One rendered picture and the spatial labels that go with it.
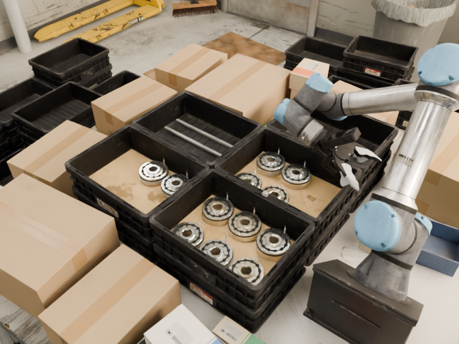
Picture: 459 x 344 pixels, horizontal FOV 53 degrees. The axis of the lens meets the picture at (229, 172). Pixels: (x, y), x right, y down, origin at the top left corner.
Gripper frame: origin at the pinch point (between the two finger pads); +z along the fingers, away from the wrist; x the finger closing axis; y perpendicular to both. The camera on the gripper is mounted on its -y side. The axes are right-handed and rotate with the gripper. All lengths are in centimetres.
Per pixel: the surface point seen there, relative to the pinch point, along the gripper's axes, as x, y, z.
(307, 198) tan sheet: 5.4, 22.5, -10.1
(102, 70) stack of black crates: -43, 123, -159
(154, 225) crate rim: 51, 19, -38
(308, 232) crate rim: 25.7, 7.3, -3.7
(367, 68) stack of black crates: -140, 77, -34
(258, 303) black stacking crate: 49, 15, -2
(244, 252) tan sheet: 37.0, 21.0, -13.8
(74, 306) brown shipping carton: 80, 23, -38
